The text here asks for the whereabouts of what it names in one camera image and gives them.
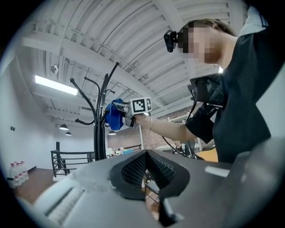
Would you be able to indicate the yellow table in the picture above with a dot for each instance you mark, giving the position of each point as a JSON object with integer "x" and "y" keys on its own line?
{"x": 209, "y": 155}

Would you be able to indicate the black chest box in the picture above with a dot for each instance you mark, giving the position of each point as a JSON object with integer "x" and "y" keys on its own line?
{"x": 203, "y": 89}

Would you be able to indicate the black pendant lamp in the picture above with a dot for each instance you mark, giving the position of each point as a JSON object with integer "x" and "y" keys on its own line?
{"x": 64, "y": 127}
{"x": 68, "y": 134}
{"x": 112, "y": 133}

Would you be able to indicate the person's head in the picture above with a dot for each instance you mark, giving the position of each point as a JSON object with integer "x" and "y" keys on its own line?
{"x": 200, "y": 42}

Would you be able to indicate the white metal post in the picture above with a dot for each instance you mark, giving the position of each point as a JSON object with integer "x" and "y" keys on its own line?
{"x": 141, "y": 138}

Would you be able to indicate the long ceiling tube light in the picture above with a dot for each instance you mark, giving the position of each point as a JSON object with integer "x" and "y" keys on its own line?
{"x": 55, "y": 85}

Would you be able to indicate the person's right forearm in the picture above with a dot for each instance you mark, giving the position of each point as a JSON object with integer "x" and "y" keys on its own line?
{"x": 164, "y": 129}

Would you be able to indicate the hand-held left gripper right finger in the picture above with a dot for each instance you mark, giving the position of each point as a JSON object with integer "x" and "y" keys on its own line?
{"x": 211, "y": 196}

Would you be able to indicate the black head camera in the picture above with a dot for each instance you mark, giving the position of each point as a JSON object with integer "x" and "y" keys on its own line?
{"x": 170, "y": 42}

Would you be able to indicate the round ceiling detector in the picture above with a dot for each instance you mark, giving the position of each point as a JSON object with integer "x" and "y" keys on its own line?
{"x": 54, "y": 69}

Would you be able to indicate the black coat rack stand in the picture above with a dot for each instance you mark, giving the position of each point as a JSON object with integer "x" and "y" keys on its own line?
{"x": 99, "y": 138}

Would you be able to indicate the blue cloth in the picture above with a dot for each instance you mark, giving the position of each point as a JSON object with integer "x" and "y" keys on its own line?
{"x": 113, "y": 118}

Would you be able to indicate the person's black shirt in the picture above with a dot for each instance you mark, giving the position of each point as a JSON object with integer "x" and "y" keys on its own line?
{"x": 240, "y": 111}

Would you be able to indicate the group of clear water jugs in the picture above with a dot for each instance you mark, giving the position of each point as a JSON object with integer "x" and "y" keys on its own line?
{"x": 19, "y": 176}

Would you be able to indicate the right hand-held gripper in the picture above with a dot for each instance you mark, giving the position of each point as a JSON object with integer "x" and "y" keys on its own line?
{"x": 140, "y": 105}

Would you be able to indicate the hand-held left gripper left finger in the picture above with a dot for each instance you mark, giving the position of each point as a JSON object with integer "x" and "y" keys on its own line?
{"x": 89, "y": 200}

